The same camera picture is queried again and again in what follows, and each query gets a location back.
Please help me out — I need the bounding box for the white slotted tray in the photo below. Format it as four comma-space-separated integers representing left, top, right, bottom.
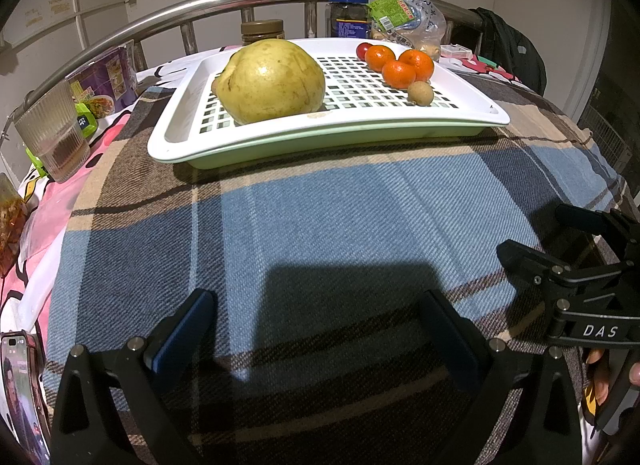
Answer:
147, 37, 511, 166

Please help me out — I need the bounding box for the brown lid jar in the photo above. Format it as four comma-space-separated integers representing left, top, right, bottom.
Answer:
241, 20, 285, 46

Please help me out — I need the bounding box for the green packet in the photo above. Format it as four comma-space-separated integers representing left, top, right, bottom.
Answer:
75, 97, 118, 138

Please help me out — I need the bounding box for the clear plastic snack bag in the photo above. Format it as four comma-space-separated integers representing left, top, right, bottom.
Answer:
367, 0, 447, 62

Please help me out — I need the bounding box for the smartphone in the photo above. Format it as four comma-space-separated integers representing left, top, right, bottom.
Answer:
0, 330, 53, 465

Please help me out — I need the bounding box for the brown round fruit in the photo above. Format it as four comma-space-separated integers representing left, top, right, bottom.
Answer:
407, 81, 432, 107

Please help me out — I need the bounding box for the wire mesh rack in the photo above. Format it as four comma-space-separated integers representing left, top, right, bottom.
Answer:
582, 95, 640, 180

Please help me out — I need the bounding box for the plaid blanket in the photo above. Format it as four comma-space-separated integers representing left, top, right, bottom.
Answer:
42, 77, 631, 465

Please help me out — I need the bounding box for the person's right hand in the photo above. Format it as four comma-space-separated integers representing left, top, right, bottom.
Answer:
582, 347, 640, 408

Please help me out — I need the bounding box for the ribbed glass cup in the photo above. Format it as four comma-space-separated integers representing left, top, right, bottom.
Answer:
14, 80, 92, 184

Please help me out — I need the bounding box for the blue lid jar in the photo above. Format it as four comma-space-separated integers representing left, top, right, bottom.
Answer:
327, 0, 373, 39

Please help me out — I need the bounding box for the orange mandarin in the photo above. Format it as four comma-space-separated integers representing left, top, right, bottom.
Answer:
398, 49, 434, 83
382, 60, 417, 90
365, 45, 396, 72

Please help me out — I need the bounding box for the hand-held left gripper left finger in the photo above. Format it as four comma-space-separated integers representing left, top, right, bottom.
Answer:
50, 289, 216, 465

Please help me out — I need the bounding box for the black backpack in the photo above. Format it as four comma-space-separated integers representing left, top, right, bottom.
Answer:
467, 7, 547, 96

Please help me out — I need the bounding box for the large yellow-green pomelo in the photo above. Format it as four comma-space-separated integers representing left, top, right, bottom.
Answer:
211, 39, 327, 126

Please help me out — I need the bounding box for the purple box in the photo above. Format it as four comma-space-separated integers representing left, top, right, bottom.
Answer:
67, 40, 138, 113

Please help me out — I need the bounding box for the glass jar with food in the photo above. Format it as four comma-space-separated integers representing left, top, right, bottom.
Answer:
0, 172, 28, 276

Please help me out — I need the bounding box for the green base tray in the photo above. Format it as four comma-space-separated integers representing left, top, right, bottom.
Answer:
185, 122, 493, 170

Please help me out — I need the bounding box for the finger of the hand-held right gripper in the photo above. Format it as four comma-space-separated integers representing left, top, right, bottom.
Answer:
556, 204, 640, 246
497, 240, 626, 291

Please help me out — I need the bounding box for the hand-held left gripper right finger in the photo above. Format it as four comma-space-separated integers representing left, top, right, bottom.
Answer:
417, 290, 583, 465

